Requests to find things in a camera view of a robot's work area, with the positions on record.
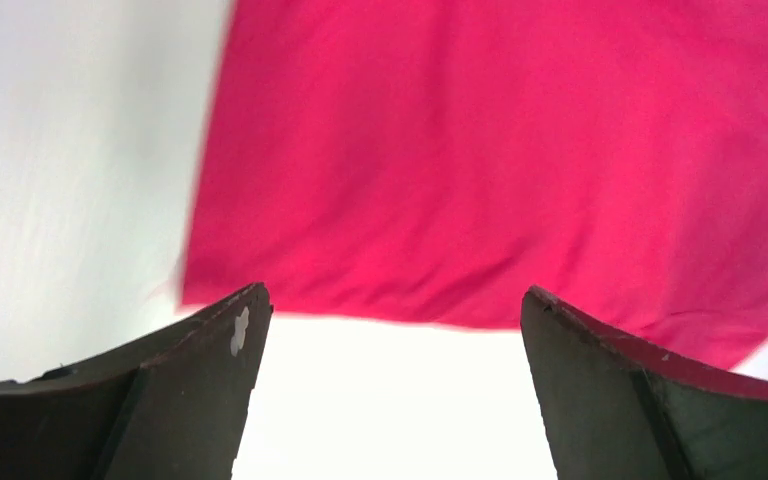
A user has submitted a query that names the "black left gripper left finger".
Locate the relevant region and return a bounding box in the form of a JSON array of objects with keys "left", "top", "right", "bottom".
[{"left": 0, "top": 283, "right": 273, "bottom": 480}]

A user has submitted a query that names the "pink t-shirt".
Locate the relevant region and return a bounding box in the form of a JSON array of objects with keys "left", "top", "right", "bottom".
[{"left": 180, "top": 1, "right": 768, "bottom": 368}]

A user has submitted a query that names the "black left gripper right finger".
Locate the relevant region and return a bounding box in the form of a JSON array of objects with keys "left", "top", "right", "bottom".
[{"left": 521, "top": 286, "right": 768, "bottom": 480}]

